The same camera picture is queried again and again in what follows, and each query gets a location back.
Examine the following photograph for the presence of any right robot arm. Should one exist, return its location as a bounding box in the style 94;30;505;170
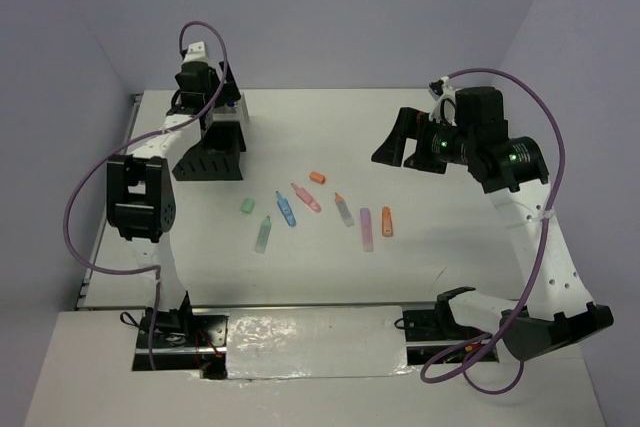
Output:
371;86;613;362

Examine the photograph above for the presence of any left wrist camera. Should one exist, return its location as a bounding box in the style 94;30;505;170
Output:
181;41;210;64

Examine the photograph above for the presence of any black slotted organizer box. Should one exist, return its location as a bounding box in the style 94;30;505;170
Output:
172;122;246;182

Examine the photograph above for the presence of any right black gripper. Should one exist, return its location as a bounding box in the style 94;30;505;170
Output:
371;105;475;174

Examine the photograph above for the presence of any green marker cap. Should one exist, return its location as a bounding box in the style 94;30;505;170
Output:
240;197;255;215

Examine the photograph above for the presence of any green highlighter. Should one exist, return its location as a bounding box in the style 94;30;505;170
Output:
254;216;272;254

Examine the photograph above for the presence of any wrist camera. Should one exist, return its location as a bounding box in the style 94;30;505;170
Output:
181;41;210;64
428;76;456;108

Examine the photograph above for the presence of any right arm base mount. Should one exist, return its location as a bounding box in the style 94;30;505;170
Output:
394;307;482;366

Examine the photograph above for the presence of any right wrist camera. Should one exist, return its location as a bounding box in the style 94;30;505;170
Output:
428;76;456;108

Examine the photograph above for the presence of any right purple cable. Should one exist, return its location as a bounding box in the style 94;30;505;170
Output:
419;68;565;393

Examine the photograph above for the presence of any purple cable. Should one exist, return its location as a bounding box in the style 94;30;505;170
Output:
419;68;565;393
63;21;230;368

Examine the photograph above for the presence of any grey mesh organizer box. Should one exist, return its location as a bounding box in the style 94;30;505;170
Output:
212;95;249;124

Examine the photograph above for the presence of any purple highlighter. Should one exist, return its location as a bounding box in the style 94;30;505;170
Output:
359;207;374;252

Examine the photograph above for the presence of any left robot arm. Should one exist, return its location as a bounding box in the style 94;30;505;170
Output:
106;57;248;346

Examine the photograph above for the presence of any blue highlighter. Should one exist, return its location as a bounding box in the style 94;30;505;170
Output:
276;191;297;227

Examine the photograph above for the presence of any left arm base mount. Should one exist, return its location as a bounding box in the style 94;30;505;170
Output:
119;312;229;380

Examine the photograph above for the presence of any orange tip grey highlighter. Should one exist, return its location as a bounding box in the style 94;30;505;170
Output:
335;193;355;227

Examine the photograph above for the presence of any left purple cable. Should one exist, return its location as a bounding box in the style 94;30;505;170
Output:
63;21;230;368

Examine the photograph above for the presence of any orange marker cap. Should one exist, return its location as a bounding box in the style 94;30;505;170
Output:
309;171;326;184

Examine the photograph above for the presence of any pink highlighter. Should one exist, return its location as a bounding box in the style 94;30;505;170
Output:
291;183;322;213

